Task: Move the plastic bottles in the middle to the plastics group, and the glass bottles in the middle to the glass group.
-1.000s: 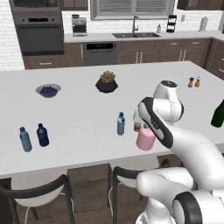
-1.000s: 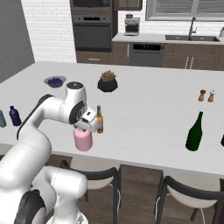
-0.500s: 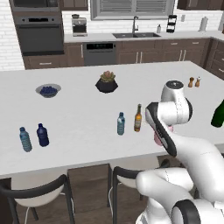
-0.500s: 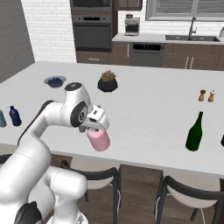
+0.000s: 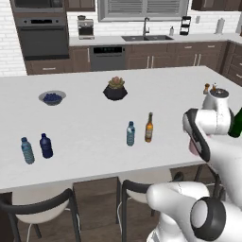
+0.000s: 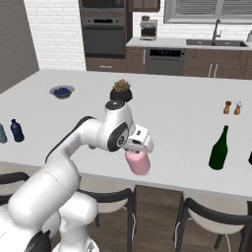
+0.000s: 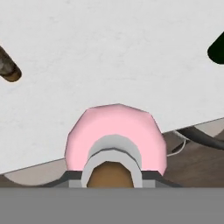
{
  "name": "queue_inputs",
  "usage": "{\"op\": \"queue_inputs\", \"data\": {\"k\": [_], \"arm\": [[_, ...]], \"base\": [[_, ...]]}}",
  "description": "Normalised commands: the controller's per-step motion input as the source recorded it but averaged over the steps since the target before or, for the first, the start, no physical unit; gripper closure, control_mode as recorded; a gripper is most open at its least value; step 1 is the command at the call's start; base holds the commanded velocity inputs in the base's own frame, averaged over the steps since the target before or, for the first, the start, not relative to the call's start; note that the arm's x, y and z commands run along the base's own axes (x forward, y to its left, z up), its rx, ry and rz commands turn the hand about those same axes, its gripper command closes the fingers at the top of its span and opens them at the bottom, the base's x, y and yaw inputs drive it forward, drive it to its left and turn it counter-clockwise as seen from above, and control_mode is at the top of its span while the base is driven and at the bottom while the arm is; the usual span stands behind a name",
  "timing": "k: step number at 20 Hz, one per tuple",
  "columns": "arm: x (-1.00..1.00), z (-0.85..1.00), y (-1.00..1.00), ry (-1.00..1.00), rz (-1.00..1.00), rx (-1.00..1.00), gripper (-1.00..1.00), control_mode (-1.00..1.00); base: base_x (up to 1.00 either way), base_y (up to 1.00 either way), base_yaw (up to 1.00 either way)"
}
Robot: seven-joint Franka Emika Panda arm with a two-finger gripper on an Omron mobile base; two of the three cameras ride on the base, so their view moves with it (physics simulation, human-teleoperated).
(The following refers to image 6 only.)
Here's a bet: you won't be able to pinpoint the brown wall cupboard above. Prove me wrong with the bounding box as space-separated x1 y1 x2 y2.
128 0 161 13

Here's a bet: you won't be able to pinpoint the black dishwasher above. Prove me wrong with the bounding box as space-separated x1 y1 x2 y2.
146 47 185 76

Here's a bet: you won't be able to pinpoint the brown base cupboards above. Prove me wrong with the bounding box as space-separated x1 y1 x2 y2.
85 45 252 81

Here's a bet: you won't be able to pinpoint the silver coffee machine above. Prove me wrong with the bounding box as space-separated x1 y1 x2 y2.
139 15 158 41

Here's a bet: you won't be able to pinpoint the black and white chair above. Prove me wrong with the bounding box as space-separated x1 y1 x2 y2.
172 192 252 252
76 186 138 252
0 171 31 207

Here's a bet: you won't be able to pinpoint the dark blue plastic bottle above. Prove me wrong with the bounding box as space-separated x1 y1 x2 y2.
10 118 26 143

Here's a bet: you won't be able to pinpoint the potted succulent in black pot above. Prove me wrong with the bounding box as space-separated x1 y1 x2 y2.
109 78 134 103

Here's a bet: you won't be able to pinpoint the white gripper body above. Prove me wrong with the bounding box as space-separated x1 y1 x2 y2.
125 129 155 154

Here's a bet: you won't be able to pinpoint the pink plastic bottle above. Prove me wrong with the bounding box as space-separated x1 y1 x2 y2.
125 150 152 176

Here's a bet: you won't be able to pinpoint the bowl of blueberries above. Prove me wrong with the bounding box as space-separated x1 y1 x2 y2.
49 85 76 100

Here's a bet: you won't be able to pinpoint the silver tap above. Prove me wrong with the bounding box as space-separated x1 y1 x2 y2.
211 18 222 46

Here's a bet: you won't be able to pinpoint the window with blinds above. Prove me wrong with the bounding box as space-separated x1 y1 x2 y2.
163 0 252 25

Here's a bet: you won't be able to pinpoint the white-topped salt shaker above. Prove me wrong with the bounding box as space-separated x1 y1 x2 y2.
233 100 243 116

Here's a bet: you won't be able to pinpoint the brown pepper shaker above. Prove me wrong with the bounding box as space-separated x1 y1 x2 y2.
222 100 232 115

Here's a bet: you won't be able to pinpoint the dark kitchen sink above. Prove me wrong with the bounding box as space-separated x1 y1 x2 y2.
185 38 249 48

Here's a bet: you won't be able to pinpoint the black wall oven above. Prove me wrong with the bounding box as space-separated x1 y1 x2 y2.
78 0 128 60

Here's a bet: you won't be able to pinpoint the dark green glass bottle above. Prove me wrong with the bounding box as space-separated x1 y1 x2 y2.
208 124 229 171

